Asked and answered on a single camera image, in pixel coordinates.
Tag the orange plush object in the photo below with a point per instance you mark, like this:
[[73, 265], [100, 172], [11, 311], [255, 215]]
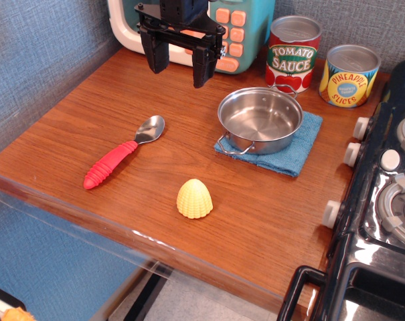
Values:
[[17, 314]]

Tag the toy microwave teal white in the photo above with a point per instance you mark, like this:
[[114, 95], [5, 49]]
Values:
[[247, 25]]

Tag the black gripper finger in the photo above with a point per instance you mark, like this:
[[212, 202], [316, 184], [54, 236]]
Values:
[[204, 61], [156, 50]]

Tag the red handled metal spoon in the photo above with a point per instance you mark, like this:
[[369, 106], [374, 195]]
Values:
[[148, 132]]

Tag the tomato sauce can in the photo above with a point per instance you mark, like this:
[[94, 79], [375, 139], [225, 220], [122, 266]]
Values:
[[292, 51]]

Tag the yellow toy corn piece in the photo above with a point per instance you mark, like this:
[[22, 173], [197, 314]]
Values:
[[194, 200]]

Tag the pineapple slices can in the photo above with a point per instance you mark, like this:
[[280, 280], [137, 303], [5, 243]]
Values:
[[349, 75]]

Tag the white stove knob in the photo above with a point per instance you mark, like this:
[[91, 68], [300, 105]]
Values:
[[330, 213], [360, 127], [351, 153]]

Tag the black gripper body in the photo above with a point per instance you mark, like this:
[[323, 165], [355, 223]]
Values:
[[182, 23]]

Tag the blue folded cloth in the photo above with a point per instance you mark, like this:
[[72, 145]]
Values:
[[288, 161]]

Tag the stainless steel pot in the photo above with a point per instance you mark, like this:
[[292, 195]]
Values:
[[259, 120]]

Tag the white stove knob bottom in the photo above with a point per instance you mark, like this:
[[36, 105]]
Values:
[[330, 213]]

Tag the black toy stove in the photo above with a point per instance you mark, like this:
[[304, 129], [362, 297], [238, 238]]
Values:
[[365, 275]]

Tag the white stove knob top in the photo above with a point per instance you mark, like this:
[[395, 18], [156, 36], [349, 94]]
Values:
[[360, 127]]

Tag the white stove knob middle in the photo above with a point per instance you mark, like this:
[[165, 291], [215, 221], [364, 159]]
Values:
[[351, 153]]

